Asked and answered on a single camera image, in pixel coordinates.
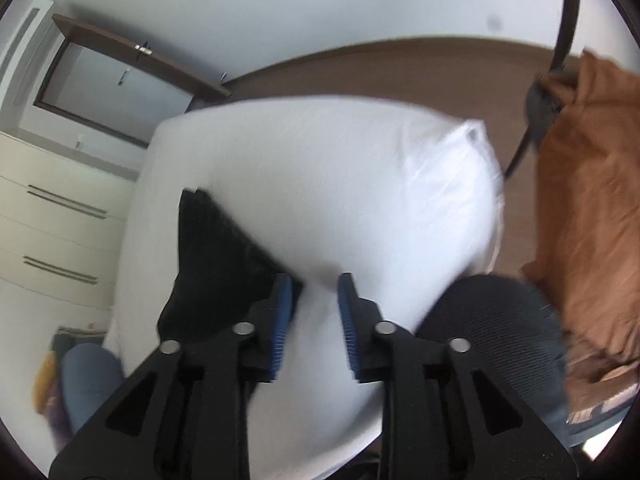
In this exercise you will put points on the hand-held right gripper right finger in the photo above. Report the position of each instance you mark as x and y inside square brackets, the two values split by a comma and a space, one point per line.
[348, 327]

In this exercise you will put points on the black pants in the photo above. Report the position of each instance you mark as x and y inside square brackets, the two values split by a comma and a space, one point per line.
[215, 265]

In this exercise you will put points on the blue duvet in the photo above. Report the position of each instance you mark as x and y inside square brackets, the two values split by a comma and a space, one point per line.
[90, 385]

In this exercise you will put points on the orange brown cloth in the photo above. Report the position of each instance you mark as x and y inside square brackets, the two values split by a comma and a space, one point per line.
[590, 210]

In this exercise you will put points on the purple pillow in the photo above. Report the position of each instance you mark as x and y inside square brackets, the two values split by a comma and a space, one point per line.
[57, 417]

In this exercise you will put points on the white bed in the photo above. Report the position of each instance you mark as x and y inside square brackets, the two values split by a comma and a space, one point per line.
[325, 185]

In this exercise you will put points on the yellow pillow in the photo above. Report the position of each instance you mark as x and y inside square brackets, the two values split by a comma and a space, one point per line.
[45, 377]

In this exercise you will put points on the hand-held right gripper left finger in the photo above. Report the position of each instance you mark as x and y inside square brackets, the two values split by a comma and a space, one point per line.
[281, 322]

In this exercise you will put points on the white wardrobe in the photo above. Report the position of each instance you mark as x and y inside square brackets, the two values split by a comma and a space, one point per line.
[60, 240]

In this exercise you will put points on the black curved tube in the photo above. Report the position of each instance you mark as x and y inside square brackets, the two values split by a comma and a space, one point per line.
[567, 20]

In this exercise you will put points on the brown door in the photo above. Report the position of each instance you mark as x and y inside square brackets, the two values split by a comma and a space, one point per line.
[150, 62]

